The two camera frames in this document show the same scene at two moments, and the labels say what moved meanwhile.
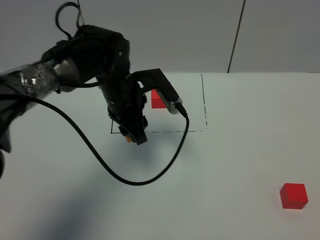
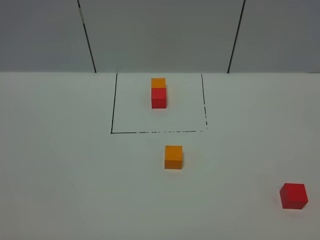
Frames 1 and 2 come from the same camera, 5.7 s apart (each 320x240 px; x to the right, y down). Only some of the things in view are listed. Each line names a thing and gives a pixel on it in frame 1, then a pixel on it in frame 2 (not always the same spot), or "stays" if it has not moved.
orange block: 129,140 → 173,157
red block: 293,196 stays
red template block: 157,102 stays
